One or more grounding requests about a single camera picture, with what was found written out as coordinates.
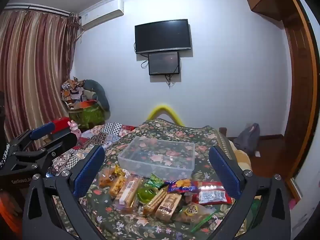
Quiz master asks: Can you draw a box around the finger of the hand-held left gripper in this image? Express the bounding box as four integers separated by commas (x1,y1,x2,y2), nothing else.
9,122,55,153
12,131,78,168

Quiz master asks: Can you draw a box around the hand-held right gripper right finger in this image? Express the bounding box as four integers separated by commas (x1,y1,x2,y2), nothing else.
208,145,292,240

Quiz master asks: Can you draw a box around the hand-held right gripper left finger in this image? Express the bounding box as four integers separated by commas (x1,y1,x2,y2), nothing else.
23,145,105,240

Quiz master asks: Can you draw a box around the orange puffed snack bag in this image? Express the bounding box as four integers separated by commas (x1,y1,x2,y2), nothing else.
98,167,118,188
109,175,127,197

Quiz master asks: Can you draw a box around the red snack packet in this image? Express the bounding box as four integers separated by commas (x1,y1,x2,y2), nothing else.
197,181,233,205

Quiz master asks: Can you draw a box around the yellow candy wrapper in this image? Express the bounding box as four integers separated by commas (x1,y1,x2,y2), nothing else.
114,165,130,178

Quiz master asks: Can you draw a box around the long clear biscuit pack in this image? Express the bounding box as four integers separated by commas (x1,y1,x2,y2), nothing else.
114,175,143,213

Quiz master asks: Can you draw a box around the blue cracker packet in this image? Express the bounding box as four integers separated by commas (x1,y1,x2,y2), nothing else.
164,178,200,194

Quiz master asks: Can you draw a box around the clear green-zip snack bag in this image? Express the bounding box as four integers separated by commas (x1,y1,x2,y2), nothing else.
175,201,217,232

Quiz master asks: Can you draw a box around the green jelly cup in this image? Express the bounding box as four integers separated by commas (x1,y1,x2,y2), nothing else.
137,185,157,204

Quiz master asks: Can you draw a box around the clear wafer pack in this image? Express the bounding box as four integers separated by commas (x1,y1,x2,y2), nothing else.
155,192,182,222

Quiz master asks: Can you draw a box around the small green snack packet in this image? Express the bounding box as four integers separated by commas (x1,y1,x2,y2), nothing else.
146,173,164,189

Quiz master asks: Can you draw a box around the clear plastic container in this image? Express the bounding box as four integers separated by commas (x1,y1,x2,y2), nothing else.
117,136,196,178

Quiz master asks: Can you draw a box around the clear sandwich cracker pack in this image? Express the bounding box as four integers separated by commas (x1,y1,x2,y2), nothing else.
143,186,168,215

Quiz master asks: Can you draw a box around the pink toy figure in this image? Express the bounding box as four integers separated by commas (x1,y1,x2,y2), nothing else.
68,120,81,137

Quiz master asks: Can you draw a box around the red box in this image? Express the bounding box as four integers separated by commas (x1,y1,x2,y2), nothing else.
51,117,72,133

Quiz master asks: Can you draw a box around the green patterned box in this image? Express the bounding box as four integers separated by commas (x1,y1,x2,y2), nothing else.
69,104,104,127

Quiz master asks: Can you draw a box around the grey backpack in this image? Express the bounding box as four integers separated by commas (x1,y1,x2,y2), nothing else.
234,123,260,155

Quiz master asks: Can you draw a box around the orange cardboard box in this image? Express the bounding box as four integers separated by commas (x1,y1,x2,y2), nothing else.
74,100,97,110

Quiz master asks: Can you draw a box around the patchwork quilt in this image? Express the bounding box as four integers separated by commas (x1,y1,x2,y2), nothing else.
46,122,137,178

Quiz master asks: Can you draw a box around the pile of printed clothes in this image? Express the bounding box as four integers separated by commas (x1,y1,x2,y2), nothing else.
61,77,88,110

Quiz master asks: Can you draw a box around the striped brown curtain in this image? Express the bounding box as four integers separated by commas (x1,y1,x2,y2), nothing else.
0,10,80,153

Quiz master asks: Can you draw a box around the floral blanket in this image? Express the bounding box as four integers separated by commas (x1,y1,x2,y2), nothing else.
50,119,253,240

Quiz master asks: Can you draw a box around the yellow foam tube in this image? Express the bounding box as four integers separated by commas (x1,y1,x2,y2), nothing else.
147,103,185,126

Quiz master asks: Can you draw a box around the brown wooden door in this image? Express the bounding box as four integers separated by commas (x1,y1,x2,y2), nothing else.
282,0,318,180

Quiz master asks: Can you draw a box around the white air conditioner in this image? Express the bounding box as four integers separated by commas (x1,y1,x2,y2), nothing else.
80,0,125,29

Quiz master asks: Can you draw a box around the black hanging cable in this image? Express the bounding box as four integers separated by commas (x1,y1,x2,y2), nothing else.
165,74,176,88

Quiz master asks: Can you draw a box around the curtain rail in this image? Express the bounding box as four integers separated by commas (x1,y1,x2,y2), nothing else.
5,3,72,15

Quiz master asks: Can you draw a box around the small black wall monitor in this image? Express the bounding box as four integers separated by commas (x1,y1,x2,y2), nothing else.
148,52,180,76

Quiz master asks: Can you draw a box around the black wall television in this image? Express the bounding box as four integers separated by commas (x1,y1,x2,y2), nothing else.
134,19,192,55

